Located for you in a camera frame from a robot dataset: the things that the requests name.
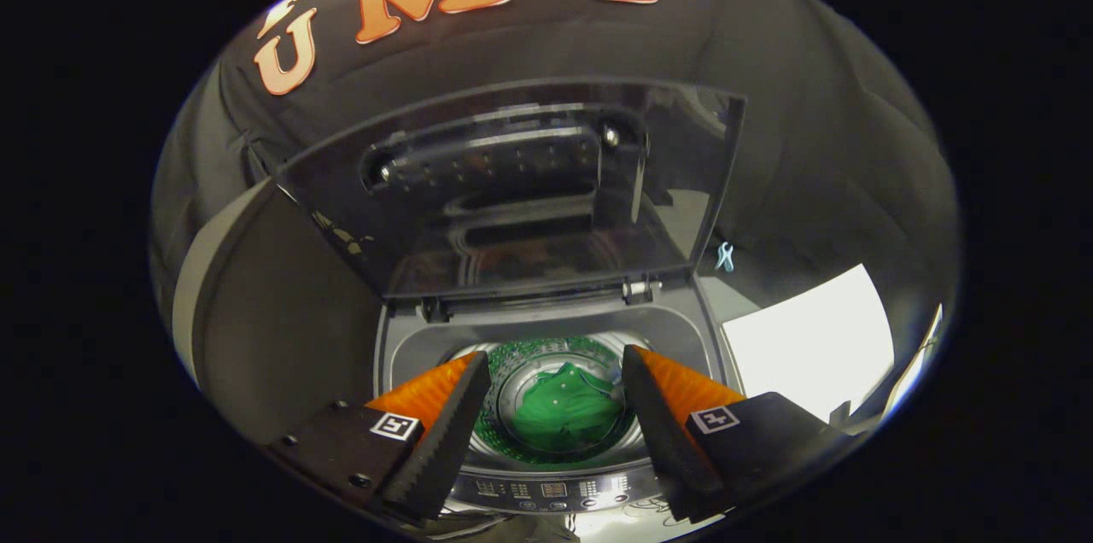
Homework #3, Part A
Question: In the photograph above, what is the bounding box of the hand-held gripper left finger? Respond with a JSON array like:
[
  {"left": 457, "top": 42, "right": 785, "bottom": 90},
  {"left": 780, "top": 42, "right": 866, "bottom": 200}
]
[{"left": 265, "top": 350, "right": 494, "bottom": 527}]

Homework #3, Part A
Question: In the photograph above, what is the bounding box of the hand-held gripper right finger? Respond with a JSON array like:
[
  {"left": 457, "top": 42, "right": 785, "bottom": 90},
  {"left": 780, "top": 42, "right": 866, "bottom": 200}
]
[{"left": 621, "top": 344, "right": 855, "bottom": 525}]

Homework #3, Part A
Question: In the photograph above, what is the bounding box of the green shirt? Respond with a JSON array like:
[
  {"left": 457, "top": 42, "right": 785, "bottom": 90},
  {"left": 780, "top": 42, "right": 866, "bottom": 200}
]
[{"left": 510, "top": 362, "right": 628, "bottom": 454}]

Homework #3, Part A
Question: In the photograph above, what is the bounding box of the dark washing machine lid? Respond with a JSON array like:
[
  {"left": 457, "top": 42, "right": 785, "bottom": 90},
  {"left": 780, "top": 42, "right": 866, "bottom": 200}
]
[{"left": 273, "top": 76, "right": 748, "bottom": 301}]

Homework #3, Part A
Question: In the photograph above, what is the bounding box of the white paper sheet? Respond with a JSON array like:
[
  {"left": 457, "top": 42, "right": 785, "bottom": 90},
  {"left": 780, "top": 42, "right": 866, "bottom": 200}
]
[{"left": 722, "top": 264, "right": 895, "bottom": 424}]

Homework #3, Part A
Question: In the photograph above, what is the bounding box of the grey board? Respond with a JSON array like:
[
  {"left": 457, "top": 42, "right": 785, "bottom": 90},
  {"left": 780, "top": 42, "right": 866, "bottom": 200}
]
[{"left": 190, "top": 178, "right": 385, "bottom": 446}]

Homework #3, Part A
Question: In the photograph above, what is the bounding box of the white frame bar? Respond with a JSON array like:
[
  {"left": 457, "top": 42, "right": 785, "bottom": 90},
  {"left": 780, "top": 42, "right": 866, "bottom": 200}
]
[{"left": 884, "top": 302, "right": 944, "bottom": 420}]

